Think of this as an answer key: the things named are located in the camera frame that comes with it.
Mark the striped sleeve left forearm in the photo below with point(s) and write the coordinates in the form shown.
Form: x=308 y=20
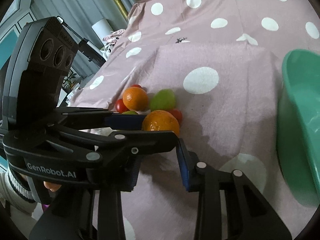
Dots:
x=16 y=191

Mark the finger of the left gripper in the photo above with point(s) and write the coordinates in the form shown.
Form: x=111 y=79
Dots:
x=126 y=147
x=93 y=120

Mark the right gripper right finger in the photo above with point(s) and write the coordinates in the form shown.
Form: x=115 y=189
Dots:
x=228 y=202

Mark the grey curtain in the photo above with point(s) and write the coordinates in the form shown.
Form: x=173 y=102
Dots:
x=80 y=15

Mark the white cylinder lamp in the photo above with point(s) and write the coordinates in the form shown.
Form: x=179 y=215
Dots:
x=102 y=29

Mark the red cherry tomato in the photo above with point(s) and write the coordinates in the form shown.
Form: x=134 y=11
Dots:
x=136 y=85
x=120 y=107
x=177 y=114

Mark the orange mandarin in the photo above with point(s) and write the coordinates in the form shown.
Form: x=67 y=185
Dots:
x=161 y=120
x=135 y=99

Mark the green plum fruit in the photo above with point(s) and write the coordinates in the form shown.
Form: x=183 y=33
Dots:
x=163 y=100

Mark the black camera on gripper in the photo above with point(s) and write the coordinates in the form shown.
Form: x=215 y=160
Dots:
x=41 y=59

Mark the green plastic bowl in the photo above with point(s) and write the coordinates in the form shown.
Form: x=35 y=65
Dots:
x=298 y=125

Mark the person left hand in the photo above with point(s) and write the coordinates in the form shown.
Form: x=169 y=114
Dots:
x=51 y=186

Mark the pink polka dot cloth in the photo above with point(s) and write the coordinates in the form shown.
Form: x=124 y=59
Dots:
x=222 y=58

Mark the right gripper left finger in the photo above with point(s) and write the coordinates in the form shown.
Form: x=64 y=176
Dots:
x=86 y=211

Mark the black phone stand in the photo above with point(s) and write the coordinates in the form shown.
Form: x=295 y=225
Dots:
x=86 y=47

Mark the red cherry tomato top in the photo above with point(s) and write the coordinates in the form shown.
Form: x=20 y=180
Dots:
x=136 y=85

